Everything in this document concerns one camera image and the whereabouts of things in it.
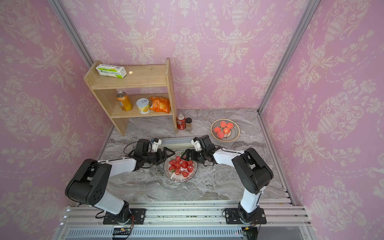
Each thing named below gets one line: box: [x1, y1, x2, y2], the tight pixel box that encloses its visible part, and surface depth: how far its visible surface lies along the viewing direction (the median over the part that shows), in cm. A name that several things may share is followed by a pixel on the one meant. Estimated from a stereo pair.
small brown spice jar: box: [185, 117, 193, 132], surface depth 105 cm
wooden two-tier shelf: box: [83, 58, 178, 137], surface depth 80 cm
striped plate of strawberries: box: [163, 150, 198, 183], surface depth 89 cm
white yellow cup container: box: [136, 98, 151, 114], surface depth 91 cm
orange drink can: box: [116, 91, 133, 112], surface depth 87 cm
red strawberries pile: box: [169, 156, 194, 177], surface depth 89 cm
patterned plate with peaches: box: [210, 118, 241, 143], surface depth 108 cm
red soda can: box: [176, 113, 187, 131], surface depth 105 cm
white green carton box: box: [95, 63, 127, 79], surface depth 77 cm
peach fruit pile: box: [213, 121, 234, 139], surface depth 108 cm
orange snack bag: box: [149, 96, 171, 114], surface depth 91 cm
